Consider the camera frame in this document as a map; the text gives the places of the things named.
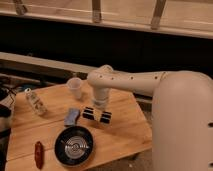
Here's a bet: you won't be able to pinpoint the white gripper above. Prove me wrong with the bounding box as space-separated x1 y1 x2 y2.
82 98 112 124

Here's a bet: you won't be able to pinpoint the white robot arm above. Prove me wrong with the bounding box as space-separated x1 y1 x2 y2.
87 65 213 171

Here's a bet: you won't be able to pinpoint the black round pan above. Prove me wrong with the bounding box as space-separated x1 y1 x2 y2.
54 126 93 166

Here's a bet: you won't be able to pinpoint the translucent plastic cup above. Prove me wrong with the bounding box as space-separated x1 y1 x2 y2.
66 77 83 100

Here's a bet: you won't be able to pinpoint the clear plastic bottle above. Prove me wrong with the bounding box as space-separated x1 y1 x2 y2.
25 88 47 116

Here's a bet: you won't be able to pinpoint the red oblong object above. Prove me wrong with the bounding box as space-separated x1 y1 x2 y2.
34 141 44 169

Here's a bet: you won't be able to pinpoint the black cables at left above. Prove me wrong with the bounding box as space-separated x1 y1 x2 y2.
0 77 17 134

